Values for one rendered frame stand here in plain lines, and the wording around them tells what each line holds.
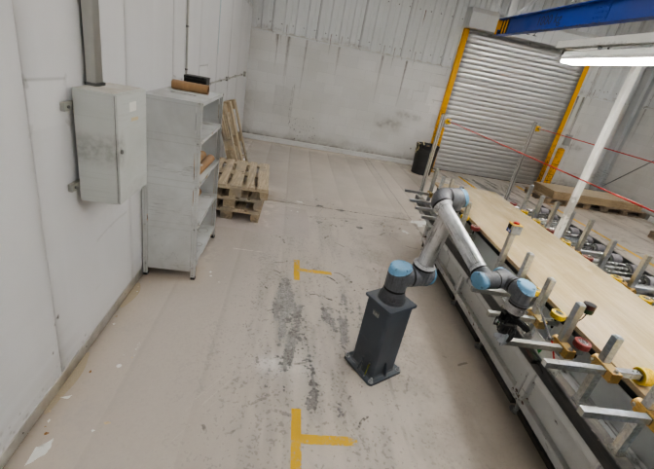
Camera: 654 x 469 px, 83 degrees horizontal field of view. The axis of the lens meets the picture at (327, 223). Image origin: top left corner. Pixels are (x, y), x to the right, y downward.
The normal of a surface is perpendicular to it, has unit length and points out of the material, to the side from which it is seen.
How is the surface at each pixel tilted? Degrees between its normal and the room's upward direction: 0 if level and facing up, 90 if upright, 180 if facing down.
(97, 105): 90
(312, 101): 90
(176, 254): 90
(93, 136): 90
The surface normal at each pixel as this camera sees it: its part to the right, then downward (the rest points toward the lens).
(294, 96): 0.07, 0.40
